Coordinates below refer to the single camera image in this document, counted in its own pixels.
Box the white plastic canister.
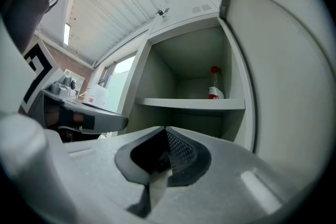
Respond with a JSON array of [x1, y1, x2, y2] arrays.
[[87, 84, 109, 111]]

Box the grey metal locker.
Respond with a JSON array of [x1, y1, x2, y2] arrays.
[[117, 0, 336, 182]]

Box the short ceiling light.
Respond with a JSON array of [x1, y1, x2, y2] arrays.
[[63, 22, 72, 46]]

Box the person's left hand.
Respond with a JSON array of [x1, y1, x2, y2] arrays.
[[44, 110, 85, 128]]

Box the small red-capped bottle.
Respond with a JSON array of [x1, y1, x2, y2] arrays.
[[208, 66, 226, 100]]

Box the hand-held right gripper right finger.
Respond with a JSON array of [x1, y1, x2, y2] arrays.
[[146, 125, 301, 224]]

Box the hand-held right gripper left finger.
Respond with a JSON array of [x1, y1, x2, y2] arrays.
[[44, 125, 166, 224]]

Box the person's black shirt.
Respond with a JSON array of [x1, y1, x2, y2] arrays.
[[0, 0, 87, 55]]

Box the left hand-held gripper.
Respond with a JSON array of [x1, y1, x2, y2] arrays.
[[20, 41, 129, 135]]

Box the black-framed window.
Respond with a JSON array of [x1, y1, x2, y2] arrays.
[[99, 56, 138, 113]]

